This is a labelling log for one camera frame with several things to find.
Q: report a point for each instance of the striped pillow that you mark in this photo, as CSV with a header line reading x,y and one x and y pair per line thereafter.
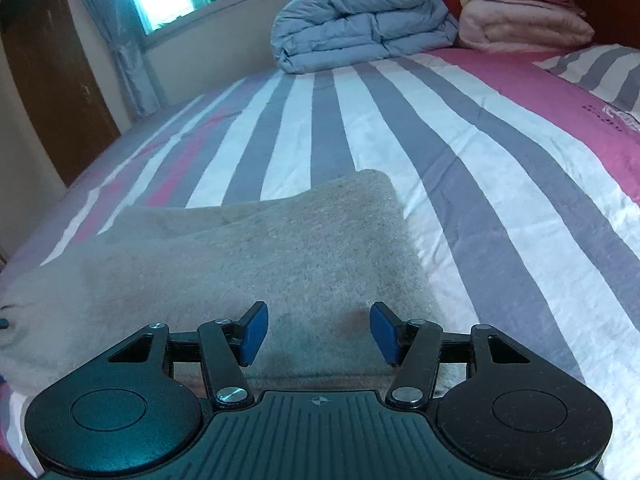
x,y
595,70

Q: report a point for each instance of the grey pants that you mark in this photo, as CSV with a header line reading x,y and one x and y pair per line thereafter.
x,y
250,260

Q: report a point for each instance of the striped bed sheet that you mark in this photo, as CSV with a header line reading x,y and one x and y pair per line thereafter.
x,y
450,160

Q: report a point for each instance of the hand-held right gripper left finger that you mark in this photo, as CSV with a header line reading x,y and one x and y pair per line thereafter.
x,y
252,335

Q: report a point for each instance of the folded blue duvet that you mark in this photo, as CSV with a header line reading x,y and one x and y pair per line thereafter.
x,y
360,25

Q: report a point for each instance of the red blanket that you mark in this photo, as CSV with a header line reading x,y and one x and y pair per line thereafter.
x,y
452,5

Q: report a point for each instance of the folded pink blanket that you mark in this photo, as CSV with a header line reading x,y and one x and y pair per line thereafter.
x,y
520,27

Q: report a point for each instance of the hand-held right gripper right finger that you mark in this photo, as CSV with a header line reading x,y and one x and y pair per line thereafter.
x,y
382,332

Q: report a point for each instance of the wooden door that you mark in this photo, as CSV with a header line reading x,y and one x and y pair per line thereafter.
x,y
50,85

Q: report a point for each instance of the grey curtain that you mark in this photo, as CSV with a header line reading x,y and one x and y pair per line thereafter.
x,y
130,75

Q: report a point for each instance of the wooden headboard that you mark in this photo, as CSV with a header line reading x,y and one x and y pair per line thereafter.
x,y
610,5

